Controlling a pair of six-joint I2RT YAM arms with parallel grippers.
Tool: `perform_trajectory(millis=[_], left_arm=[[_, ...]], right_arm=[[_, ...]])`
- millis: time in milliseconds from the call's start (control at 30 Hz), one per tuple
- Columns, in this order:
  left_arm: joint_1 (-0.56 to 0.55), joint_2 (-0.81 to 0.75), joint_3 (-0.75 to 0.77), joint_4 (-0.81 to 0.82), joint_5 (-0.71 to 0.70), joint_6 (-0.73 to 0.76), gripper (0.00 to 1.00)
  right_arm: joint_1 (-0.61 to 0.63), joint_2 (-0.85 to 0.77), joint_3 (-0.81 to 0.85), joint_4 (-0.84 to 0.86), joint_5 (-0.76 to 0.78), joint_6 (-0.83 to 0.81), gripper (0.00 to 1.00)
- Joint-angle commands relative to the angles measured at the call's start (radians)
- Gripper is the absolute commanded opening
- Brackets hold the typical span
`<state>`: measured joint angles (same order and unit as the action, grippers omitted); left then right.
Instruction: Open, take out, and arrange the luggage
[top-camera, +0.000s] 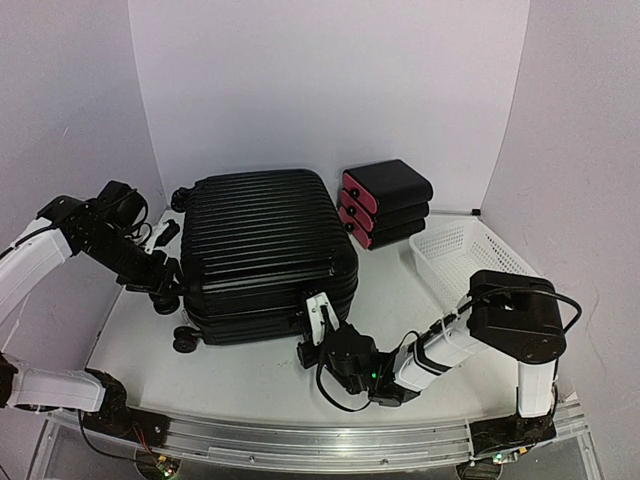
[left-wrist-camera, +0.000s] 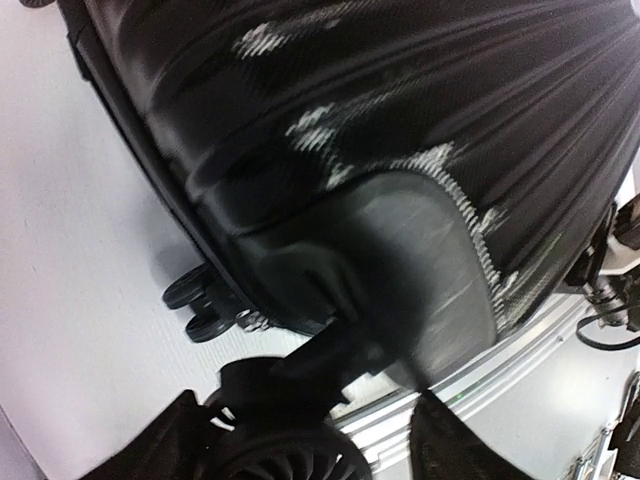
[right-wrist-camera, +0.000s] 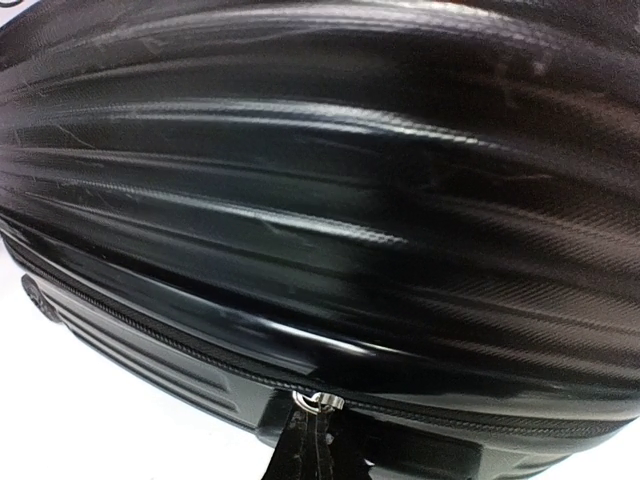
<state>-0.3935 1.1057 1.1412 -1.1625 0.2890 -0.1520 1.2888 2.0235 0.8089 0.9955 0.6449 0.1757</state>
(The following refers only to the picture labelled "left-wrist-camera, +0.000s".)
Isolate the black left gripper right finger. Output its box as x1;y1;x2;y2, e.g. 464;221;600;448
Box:
409;390;532;480

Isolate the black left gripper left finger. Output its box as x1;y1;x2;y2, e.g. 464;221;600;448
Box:
89;390;210;480

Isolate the black ribbed hard-shell suitcase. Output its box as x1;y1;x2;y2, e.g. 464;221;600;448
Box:
19;0;640;480

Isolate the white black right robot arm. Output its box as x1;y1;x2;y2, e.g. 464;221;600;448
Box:
565;197;639;352

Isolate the aluminium rail frame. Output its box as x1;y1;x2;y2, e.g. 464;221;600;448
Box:
434;295;639;479

